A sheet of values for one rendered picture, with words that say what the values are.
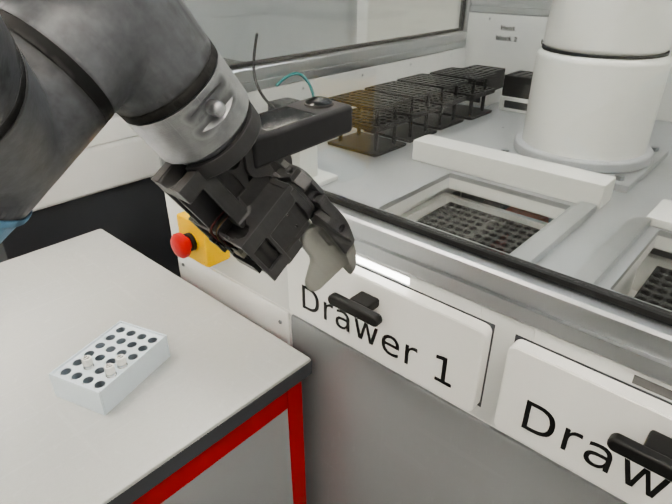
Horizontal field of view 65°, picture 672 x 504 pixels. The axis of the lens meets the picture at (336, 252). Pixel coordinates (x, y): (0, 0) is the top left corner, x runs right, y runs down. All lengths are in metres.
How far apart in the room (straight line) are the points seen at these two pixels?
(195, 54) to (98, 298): 0.68
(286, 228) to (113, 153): 0.89
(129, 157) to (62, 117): 1.00
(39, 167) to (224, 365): 0.52
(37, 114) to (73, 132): 0.04
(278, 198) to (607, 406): 0.34
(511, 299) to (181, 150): 0.34
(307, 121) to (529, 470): 0.44
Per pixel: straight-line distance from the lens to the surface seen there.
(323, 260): 0.47
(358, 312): 0.60
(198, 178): 0.38
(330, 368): 0.78
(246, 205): 0.41
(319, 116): 0.44
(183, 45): 0.33
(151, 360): 0.77
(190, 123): 0.35
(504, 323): 0.56
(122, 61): 0.32
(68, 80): 0.30
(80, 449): 0.71
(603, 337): 0.53
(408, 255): 0.59
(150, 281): 0.99
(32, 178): 0.30
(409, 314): 0.60
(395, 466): 0.81
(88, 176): 1.27
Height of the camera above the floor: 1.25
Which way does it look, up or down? 29 degrees down
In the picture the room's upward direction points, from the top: straight up
